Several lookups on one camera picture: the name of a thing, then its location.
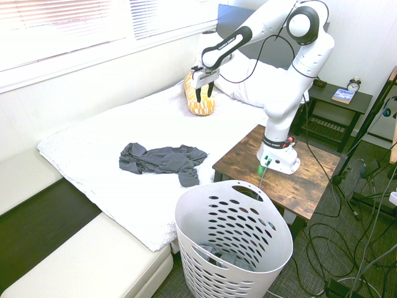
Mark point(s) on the grey upholstered headboard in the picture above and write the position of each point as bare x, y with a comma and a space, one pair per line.
279, 52

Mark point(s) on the white bed cover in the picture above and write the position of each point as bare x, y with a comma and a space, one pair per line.
108, 124

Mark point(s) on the dark grey garment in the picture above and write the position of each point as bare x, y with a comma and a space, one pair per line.
167, 161

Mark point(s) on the narrow white window blind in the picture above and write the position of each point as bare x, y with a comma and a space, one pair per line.
170, 15

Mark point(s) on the wide white window blind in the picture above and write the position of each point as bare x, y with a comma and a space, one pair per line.
62, 25

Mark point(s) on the yellow white patterned pillow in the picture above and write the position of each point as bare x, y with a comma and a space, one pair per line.
201, 108

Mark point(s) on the black twin-bell alarm clock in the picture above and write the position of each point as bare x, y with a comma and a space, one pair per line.
353, 85

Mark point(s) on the grey clothes in basket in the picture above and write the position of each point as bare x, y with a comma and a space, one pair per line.
231, 259

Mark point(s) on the black camera stand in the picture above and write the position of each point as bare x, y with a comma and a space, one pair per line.
368, 124

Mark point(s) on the blue cover book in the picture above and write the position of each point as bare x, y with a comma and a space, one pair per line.
342, 96

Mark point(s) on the dark brown bench top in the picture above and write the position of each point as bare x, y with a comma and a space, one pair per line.
37, 223

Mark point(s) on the cream bench cushion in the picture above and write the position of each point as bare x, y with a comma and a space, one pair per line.
24, 177
93, 264

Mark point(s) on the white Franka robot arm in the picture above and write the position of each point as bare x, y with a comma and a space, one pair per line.
279, 102

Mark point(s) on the black power adapter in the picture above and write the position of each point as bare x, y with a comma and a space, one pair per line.
370, 169

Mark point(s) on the black floor box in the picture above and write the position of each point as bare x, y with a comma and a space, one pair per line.
338, 290

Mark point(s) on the rustic wooden side table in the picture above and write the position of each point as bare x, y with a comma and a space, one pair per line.
297, 189

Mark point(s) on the black nightstand with shelf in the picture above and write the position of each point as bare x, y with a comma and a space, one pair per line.
359, 102

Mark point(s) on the white bed pillow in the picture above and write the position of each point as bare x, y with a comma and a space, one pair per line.
248, 90

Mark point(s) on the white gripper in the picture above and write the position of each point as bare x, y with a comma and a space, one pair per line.
204, 79

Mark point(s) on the white perforated laundry basket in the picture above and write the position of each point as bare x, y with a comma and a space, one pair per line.
198, 200

